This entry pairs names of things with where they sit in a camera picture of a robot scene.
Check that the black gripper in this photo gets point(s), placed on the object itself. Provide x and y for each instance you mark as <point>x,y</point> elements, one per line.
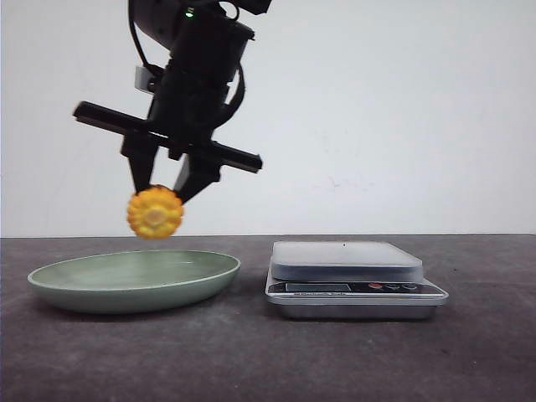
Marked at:
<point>183,116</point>

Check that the yellow toy corn cob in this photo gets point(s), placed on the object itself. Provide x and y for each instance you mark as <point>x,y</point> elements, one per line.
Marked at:
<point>154,213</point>

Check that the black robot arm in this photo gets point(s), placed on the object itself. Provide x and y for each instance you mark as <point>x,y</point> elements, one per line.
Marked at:
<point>203,42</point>

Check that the pale green oval plate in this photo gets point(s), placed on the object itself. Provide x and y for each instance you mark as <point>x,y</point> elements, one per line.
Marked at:
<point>134,281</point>

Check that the silver digital kitchen scale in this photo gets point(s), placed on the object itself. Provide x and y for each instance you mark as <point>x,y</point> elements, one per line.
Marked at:
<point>363,280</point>

